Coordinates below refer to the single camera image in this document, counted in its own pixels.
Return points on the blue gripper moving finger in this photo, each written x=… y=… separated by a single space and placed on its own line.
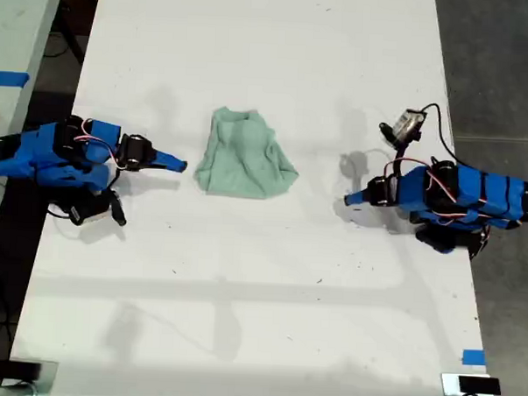
x=171 y=167
x=360 y=202

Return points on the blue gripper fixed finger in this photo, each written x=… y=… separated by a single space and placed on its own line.
x=358 y=195
x=171 y=160

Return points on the pale green T-shirt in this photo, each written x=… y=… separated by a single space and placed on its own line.
x=243 y=162

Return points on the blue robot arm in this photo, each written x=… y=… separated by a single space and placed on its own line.
x=42 y=153
x=487 y=194

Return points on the long blue tape strip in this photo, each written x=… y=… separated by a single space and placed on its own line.
x=8 y=78

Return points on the pale side table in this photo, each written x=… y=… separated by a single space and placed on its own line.
x=17 y=20

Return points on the short blue tape piece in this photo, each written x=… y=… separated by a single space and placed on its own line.
x=474 y=357

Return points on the small black box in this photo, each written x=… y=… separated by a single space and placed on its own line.
x=24 y=370
x=479 y=385

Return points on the grey metal pipe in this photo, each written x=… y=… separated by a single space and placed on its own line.
x=6 y=390

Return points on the black camera stalk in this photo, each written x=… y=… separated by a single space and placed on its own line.
x=400 y=158
x=118 y=209

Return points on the silver gripper camera box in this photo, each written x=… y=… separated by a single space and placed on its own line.
x=405 y=125

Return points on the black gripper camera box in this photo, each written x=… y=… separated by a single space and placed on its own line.
x=88 y=211

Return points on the silver metal bracket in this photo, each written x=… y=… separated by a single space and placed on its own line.
x=48 y=377
x=449 y=383

